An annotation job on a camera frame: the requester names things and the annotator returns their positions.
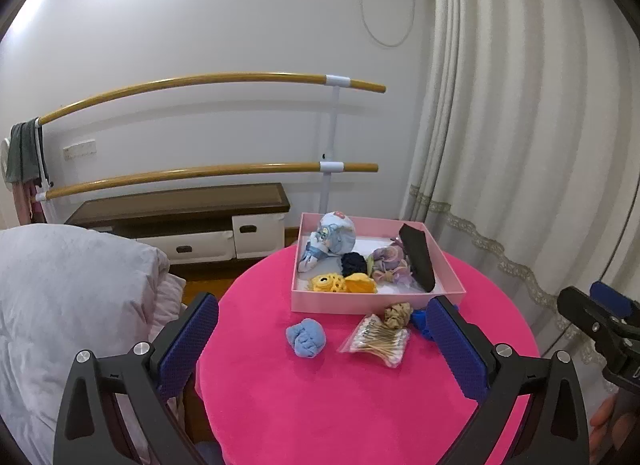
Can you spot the pink hanging cloth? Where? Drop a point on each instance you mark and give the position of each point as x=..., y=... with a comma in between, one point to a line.
x=27, y=202

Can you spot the black scrunchie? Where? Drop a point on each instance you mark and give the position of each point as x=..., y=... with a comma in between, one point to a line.
x=355, y=264

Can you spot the white duvet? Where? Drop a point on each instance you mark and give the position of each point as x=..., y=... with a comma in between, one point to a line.
x=65, y=295

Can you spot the beige scrunchie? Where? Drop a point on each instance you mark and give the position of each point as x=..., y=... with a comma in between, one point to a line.
x=397, y=314

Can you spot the white lace-trimmed curtain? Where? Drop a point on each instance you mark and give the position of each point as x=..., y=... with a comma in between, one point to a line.
x=525, y=120

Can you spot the blue cartoon printed cloth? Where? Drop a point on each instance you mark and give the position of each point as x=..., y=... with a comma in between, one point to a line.
x=335, y=235

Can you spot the orange yellow knitted pouch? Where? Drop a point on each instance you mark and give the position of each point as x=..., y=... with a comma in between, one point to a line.
x=360, y=285

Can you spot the white round object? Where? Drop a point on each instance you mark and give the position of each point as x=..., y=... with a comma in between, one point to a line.
x=4, y=160

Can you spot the pink cardboard box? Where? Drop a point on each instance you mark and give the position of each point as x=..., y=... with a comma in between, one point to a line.
x=350, y=306

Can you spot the black glasses case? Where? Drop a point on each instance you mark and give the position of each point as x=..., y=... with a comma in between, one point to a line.
x=417, y=255

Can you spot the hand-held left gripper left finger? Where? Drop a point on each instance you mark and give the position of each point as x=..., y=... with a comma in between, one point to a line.
x=187, y=345

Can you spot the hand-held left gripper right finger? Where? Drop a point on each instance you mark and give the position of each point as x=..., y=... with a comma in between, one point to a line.
x=457, y=350

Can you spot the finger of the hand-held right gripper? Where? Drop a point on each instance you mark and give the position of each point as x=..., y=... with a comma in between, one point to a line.
x=612, y=297
x=585, y=310

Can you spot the purple ruffled scrunchie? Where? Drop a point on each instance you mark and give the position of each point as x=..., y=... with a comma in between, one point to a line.
x=390, y=260

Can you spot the yellow crocheted scrunchie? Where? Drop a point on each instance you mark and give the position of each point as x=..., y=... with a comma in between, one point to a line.
x=327, y=284

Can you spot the low brown white cabinet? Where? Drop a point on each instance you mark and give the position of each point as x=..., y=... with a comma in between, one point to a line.
x=200, y=200

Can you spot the white barre post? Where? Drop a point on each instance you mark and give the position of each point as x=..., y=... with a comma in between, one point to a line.
x=334, y=130

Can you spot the wooden ballet barre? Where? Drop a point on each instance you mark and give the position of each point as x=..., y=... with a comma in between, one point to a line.
x=200, y=174
x=200, y=80

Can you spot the light blue sock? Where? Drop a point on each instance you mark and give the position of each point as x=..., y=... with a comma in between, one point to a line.
x=306, y=337

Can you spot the blue knitted scrunchie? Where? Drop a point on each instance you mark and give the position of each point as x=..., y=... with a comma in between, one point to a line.
x=421, y=322

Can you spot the pink round tablecloth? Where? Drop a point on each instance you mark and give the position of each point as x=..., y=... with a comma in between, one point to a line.
x=325, y=405

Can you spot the plastic bag of cotton swabs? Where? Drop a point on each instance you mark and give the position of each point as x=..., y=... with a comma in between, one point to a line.
x=375, y=342

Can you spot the grey hanging cloth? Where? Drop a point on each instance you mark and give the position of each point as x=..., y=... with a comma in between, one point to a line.
x=22, y=152

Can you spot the person's right hand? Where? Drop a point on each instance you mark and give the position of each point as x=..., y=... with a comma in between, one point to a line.
x=600, y=425

